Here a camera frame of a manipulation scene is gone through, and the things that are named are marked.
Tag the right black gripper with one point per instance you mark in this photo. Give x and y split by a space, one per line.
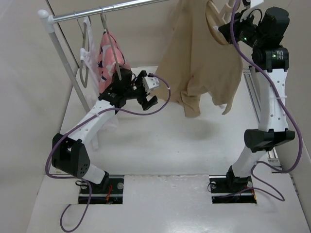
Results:
237 24

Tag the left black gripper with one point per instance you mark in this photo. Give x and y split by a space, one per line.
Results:
143 101

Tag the beige t shirt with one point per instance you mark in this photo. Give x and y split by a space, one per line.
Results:
195 64

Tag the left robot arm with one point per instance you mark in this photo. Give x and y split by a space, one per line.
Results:
69 152

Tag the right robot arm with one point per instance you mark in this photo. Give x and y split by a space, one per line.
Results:
270 62

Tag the grey hanger with pink shirt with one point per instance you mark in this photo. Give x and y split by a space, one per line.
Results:
103 19

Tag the pink shark print shirt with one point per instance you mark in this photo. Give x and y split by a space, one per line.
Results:
106 62

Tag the grey hanger with tank top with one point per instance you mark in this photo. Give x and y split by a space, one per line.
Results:
83 69

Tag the white tank top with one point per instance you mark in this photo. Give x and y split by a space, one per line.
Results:
92 59

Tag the white clothes rack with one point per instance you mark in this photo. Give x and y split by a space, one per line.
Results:
143 33

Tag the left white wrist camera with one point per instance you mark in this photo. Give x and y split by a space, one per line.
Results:
150 84

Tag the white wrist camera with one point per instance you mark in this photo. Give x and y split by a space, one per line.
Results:
251 5
150 84

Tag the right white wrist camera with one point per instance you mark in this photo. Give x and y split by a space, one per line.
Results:
251 5

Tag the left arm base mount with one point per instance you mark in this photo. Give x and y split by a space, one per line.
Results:
113 194

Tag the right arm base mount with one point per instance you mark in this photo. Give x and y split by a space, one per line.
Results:
223 191

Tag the aluminium rail on right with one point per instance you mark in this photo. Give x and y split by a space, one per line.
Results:
272 156

